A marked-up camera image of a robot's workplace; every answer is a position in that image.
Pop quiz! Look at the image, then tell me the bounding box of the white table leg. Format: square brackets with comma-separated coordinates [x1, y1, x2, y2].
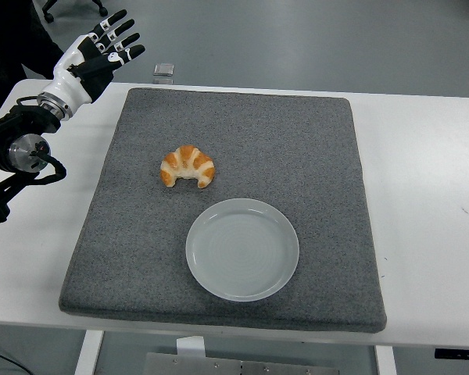
[74, 330, 105, 375]
[374, 345, 396, 375]

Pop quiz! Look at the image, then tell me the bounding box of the golden croissant bread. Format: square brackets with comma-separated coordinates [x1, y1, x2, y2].
[159, 145, 216, 190]

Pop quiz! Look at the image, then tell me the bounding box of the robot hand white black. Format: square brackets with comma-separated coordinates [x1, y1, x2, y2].
[40, 9, 146, 112]

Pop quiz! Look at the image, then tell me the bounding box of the person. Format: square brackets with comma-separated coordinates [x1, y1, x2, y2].
[0, 0, 66, 114]

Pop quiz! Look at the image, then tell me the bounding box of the pale grey round plate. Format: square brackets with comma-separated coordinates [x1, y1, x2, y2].
[184, 198, 300, 303]

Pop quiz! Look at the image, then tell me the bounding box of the black table control panel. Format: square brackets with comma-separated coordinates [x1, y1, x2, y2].
[433, 347, 469, 360]

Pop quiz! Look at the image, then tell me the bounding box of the grey felt mat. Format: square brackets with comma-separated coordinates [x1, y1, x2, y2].
[57, 87, 388, 334]

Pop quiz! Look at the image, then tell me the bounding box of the black office chair base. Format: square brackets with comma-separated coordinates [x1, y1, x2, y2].
[41, 0, 109, 23]

